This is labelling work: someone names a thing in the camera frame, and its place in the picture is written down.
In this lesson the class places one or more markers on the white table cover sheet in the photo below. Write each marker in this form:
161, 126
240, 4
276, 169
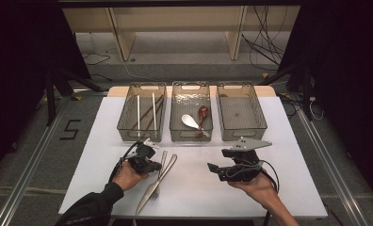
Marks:
285, 188

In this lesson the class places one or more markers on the brown wooden chopstick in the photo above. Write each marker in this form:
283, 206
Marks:
146, 112
158, 108

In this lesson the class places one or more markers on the black curtain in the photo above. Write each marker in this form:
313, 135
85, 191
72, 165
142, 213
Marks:
18, 62
348, 78

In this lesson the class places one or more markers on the metal table knife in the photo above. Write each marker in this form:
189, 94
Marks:
150, 194

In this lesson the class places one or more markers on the grey transparent plastic bin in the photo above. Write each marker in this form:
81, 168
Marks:
187, 100
128, 119
240, 114

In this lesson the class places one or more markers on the metal fork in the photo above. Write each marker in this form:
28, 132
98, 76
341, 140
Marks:
164, 155

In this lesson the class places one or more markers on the beige wooden furniture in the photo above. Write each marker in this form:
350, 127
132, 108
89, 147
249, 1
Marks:
175, 19

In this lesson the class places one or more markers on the red-brown spoon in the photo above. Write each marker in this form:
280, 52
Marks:
203, 111

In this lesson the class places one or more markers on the person's left hand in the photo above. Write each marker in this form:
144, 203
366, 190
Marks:
126, 179

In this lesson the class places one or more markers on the black tripod stand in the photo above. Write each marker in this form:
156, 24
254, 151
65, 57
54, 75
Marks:
51, 100

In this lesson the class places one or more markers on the white ceramic spoon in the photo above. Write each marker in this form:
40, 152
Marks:
188, 120

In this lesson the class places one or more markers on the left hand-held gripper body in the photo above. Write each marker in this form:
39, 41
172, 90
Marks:
142, 160

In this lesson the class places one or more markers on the person's right hand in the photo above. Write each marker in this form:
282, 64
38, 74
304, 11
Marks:
263, 191

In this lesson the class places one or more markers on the aluminium floor rail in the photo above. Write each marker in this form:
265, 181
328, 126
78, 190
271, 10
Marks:
332, 169
27, 175

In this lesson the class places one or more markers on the black metal stand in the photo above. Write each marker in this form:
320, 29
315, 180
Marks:
306, 94

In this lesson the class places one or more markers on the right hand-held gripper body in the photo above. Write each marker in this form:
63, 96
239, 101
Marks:
244, 169

